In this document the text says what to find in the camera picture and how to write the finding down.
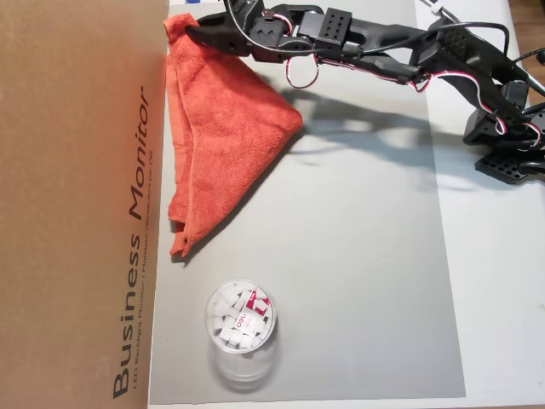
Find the grey rectangular mat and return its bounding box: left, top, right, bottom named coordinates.
left=148, top=0, right=468, bottom=406

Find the orange terry towel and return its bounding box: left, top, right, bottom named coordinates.
left=163, top=12, right=304, bottom=259

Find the brown cardboard monitor box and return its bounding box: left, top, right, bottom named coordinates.
left=0, top=0, right=171, bottom=409

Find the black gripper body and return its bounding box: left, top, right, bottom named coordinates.
left=225, top=0, right=265, bottom=59

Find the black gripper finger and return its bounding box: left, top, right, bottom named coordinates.
left=197, top=12, right=240, bottom=33
left=185, top=25, right=253, bottom=59

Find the red white servo wire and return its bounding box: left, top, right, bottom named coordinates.
left=261, top=12, right=545, bottom=148

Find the clear jar of white cubes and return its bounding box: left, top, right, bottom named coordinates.
left=203, top=279, right=282, bottom=393

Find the red white label card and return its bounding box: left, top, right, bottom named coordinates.
left=233, top=289, right=272, bottom=336

